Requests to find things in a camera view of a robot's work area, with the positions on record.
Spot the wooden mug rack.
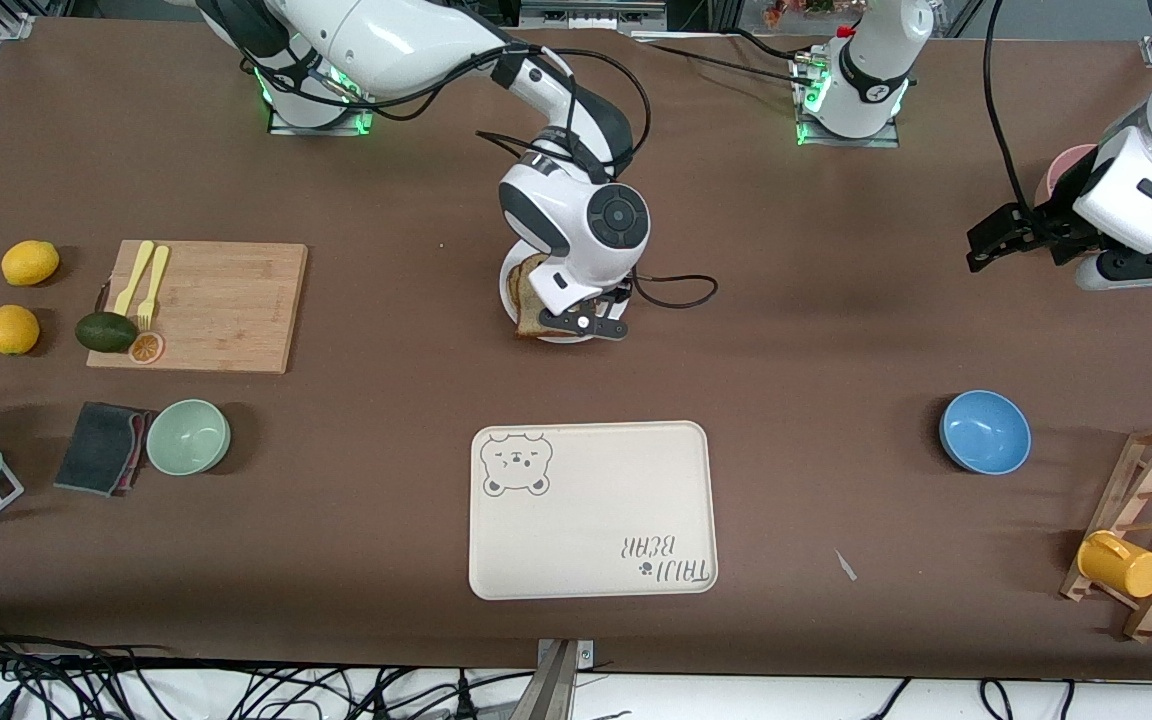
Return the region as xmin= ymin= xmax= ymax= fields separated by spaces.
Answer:
xmin=1060 ymin=423 xmax=1152 ymax=643

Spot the black base cable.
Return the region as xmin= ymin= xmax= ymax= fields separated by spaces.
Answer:
xmin=636 ymin=28 xmax=817 ymax=86

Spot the yellow mug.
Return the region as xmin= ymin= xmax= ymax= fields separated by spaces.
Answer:
xmin=1077 ymin=530 xmax=1152 ymax=600

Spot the blue bowl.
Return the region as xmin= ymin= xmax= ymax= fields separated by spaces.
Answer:
xmin=939 ymin=389 xmax=1033 ymax=476

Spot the black cable bundle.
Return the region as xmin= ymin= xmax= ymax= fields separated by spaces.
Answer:
xmin=0 ymin=615 xmax=537 ymax=720

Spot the grey metal frame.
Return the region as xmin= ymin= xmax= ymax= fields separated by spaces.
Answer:
xmin=441 ymin=0 xmax=737 ymax=39

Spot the green avocado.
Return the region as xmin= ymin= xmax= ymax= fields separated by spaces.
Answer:
xmin=74 ymin=311 xmax=139 ymax=353

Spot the pale green bowl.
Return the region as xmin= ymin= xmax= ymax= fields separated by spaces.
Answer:
xmin=145 ymin=399 xmax=232 ymax=477

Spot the beige bear print tray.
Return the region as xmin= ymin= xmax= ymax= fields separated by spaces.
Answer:
xmin=468 ymin=420 xmax=719 ymax=602

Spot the white round plate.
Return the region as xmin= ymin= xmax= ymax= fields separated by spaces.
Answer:
xmin=499 ymin=240 xmax=627 ymax=345

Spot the pink bowl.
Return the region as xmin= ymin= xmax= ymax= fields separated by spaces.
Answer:
xmin=1036 ymin=145 xmax=1097 ymax=206

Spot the yellow plastic fork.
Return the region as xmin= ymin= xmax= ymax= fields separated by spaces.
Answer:
xmin=137 ymin=245 xmax=170 ymax=332

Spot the yellow plastic knife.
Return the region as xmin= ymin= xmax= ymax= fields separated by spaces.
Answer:
xmin=114 ymin=240 xmax=154 ymax=316

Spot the wooden cutting board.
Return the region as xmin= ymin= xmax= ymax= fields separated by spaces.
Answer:
xmin=86 ymin=240 xmax=309 ymax=375

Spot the brown bread slice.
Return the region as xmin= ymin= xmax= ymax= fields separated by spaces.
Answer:
xmin=513 ymin=252 xmax=562 ymax=339

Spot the lower lemon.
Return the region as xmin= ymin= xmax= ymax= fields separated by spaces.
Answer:
xmin=0 ymin=304 xmax=41 ymax=356

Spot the grey folded cloth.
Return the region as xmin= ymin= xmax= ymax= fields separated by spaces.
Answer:
xmin=54 ymin=401 xmax=152 ymax=497

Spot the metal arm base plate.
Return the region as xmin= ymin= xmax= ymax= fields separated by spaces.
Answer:
xmin=791 ymin=50 xmax=902 ymax=149
xmin=266 ymin=40 xmax=379 ymax=136

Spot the metal clamp bracket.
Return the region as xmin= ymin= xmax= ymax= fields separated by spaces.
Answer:
xmin=511 ymin=638 xmax=595 ymax=720

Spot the yellow lemon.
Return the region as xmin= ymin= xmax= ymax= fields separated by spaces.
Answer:
xmin=1 ymin=240 xmax=61 ymax=288

